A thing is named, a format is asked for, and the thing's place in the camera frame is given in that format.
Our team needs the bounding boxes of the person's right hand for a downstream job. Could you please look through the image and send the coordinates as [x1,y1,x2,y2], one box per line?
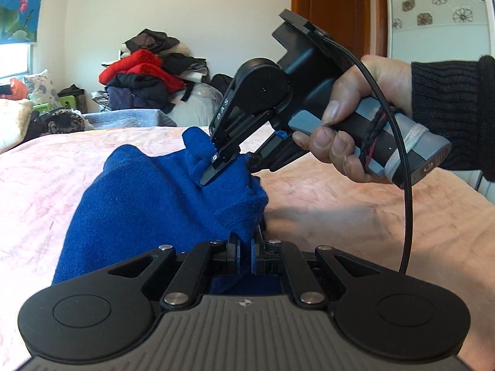
[293,55,414,184]

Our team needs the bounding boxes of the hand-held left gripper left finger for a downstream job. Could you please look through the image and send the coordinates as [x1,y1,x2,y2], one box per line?
[109,231,243,310]

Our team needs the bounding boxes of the wooden door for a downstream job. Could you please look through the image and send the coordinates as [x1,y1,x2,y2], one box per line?
[291,0,388,72]

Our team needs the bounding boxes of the white puffer jacket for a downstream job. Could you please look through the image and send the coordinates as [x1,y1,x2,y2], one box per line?
[0,98,35,155]

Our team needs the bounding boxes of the person's right forearm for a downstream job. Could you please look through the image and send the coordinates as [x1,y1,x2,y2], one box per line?
[410,55,495,183]

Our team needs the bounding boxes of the clear plastic bag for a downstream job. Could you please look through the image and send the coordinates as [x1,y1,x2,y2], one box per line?
[170,83,226,126]

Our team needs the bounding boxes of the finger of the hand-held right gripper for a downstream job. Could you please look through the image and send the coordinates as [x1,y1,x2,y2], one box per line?
[247,130,301,173]
[200,113,268,186]

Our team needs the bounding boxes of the black bag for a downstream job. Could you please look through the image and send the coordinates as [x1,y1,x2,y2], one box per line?
[211,73,235,96]

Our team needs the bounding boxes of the dark olive cloth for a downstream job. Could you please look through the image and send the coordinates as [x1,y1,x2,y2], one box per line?
[57,84,85,98]

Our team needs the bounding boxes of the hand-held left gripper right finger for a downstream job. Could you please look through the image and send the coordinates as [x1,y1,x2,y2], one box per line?
[251,230,387,310]

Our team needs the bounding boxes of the lotus wall poster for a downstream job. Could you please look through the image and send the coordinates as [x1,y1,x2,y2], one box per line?
[0,0,43,43]

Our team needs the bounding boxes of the black clothes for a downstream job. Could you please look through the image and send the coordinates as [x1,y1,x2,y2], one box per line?
[162,52,211,103]

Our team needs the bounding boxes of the blue rhinestone sweater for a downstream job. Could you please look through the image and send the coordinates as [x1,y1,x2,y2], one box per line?
[52,126,285,296]

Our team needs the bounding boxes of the floral pillow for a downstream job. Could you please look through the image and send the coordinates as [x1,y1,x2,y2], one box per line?
[22,70,62,111]

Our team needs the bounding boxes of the dark brown knit garment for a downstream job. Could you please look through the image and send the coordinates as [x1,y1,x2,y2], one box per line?
[123,29,181,53]

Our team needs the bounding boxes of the black jacket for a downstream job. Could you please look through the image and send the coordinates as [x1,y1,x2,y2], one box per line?
[106,73,167,94]

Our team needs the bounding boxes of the orange bag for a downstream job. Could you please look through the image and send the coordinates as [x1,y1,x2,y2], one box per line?
[8,78,30,101]

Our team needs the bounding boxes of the pink blanket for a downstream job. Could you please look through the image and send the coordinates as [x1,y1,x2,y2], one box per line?
[0,126,495,371]

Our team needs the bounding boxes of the black cable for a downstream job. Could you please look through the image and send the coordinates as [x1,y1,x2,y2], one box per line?
[309,23,417,276]

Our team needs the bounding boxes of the window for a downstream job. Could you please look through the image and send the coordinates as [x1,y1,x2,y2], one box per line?
[0,41,33,80]

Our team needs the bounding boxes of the light blue knitted blanket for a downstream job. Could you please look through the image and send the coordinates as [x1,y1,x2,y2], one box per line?
[83,108,179,130]

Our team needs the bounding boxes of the green stool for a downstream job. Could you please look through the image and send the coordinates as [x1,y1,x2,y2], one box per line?
[33,96,78,111]

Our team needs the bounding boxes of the leopard fur garment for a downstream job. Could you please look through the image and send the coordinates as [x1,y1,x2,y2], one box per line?
[35,109,86,136]

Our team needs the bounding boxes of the navy puffer jacket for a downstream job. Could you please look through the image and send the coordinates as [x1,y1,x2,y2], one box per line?
[105,85,174,113]

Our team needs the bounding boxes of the red fleece garment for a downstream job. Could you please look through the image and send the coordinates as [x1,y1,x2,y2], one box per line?
[99,49,185,92]

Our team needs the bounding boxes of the white flower patterned wardrobe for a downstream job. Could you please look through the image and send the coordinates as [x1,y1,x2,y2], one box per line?
[385,0,495,66]

